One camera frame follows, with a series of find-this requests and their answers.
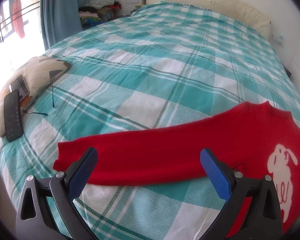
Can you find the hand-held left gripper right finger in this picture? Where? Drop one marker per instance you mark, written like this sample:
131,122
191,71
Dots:
215,172

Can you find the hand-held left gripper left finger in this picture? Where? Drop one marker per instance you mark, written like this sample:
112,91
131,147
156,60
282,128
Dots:
83,172

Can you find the red sweater with white rabbit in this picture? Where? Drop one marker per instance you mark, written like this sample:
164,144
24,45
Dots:
165,150

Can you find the pile of colourful clothes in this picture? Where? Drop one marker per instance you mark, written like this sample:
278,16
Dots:
92,16

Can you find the black remote control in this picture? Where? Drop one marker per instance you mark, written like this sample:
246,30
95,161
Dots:
12,117

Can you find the small reflective smartphone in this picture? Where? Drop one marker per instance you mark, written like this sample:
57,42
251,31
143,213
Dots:
20,85

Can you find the beige patterned cushion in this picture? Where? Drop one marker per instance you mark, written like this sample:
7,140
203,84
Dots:
37,70

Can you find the bed with teal plaid sheet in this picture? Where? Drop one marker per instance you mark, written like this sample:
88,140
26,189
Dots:
140,67

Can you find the dark wooden nightstand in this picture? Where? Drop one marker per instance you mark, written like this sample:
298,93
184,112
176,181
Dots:
288,72

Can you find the blue curtain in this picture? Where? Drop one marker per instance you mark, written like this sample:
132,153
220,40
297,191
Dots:
60,10

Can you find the red hanging garment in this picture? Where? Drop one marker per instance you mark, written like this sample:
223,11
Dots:
18,20

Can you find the cream padded headboard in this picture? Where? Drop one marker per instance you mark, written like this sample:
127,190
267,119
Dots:
215,2

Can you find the dark metal window railing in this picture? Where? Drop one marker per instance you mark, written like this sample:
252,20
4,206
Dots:
5,20

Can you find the white wall socket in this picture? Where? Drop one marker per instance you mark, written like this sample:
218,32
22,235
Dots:
277,39

